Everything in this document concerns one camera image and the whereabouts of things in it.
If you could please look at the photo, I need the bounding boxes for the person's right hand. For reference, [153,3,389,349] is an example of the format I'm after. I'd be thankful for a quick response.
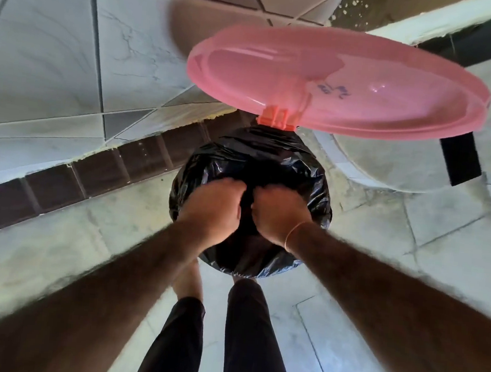
[247,182,316,252]

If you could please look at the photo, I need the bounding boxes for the person's left hand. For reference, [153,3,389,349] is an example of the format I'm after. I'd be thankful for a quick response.
[175,174,248,253]

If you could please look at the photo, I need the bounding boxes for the black plastic garbage bag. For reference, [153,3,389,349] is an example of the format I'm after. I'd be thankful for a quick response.
[163,118,340,286]

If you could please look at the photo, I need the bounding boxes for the person's right forearm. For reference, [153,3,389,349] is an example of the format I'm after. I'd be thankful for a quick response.
[274,219,491,372]

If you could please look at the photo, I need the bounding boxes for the person's left forearm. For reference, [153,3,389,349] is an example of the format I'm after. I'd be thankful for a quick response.
[0,203,213,372]

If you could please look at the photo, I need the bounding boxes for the person's bare foot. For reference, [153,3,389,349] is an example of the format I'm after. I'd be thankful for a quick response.
[170,258,207,304]

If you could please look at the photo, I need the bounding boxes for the pink plastic bin lid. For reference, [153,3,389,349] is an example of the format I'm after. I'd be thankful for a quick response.
[181,15,491,150]

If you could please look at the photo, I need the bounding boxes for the person's black trousers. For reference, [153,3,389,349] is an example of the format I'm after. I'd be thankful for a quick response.
[133,270,303,372]

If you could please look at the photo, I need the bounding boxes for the thin thread wrist bracelet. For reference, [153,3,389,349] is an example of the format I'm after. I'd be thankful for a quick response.
[283,219,311,254]

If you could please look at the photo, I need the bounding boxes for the black support post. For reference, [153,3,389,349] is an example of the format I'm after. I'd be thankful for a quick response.
[435,129,486,189]

